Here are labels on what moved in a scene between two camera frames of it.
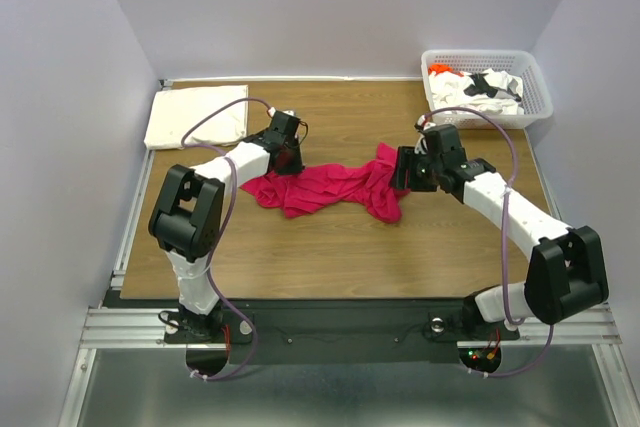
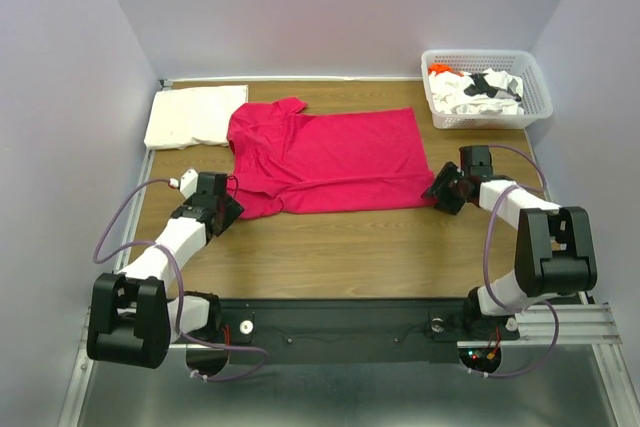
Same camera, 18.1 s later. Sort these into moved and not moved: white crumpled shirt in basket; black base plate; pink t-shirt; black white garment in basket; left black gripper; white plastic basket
Moved: left black gripper; pink t-shirt
Not moved: black base plate; black white garment in basket; white plastic basket; white crumpled shirt in basket
